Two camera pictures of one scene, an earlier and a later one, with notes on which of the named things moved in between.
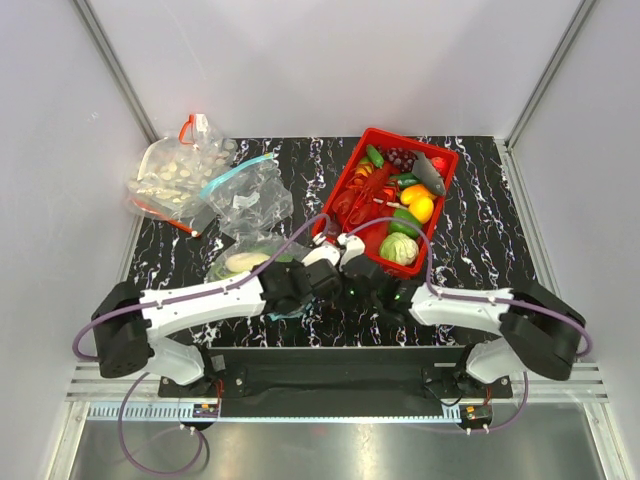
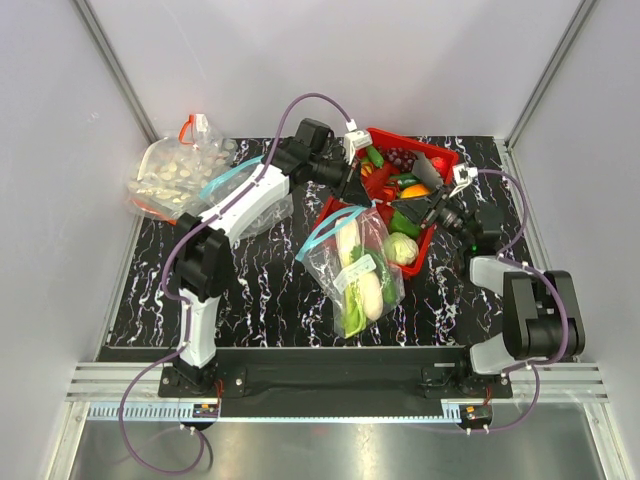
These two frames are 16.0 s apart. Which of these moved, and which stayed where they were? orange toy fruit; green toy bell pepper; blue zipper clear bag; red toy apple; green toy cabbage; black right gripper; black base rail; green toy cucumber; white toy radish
Moved: blue zipper clear bag; white toy radish; black right gripper
Stayed: black base rail; red toy apple; green toy cucumber; green toy cabbage; green toy bell pepper; orange toy fruit
